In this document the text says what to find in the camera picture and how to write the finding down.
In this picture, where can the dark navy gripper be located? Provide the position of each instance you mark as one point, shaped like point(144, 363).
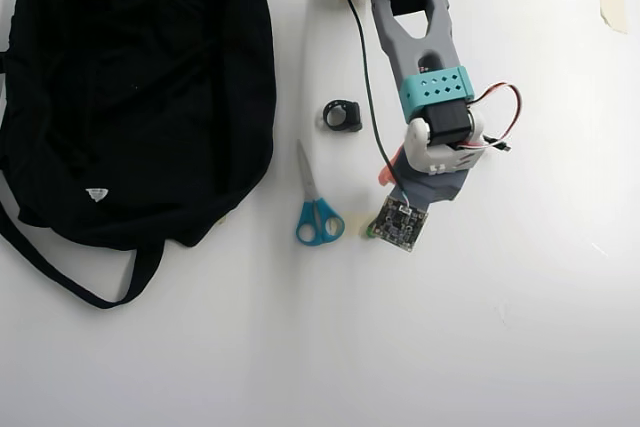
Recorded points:
point(442, 190)

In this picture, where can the green black marker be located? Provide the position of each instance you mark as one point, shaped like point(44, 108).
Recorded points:
point(369, 232)

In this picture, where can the black fabric bag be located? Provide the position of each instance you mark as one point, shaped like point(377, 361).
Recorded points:
point(140, 97)

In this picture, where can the white grey teal robot arm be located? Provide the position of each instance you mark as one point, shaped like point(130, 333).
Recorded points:
point(430, 92)

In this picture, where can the bare camera circuit board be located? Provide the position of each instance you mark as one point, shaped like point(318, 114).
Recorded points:
point(402, 224)

